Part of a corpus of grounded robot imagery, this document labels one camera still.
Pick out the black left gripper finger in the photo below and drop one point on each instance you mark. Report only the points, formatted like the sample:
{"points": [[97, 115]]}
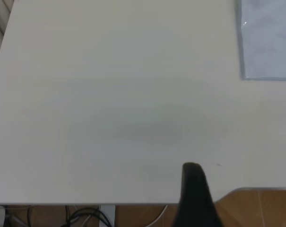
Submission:
{"points": [[196, 201]]}

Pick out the clear plastic zip bag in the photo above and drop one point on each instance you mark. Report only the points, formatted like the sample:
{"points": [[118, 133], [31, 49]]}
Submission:
{"points": [[268, 35]]}

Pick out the white table leg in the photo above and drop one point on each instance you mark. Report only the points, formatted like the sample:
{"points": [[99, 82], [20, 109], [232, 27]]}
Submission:
{"points": [[107, 216]]}

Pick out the white paper stack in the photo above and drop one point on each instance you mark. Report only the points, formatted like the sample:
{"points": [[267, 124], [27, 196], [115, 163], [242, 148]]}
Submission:
{"points": [[272, 40]]}

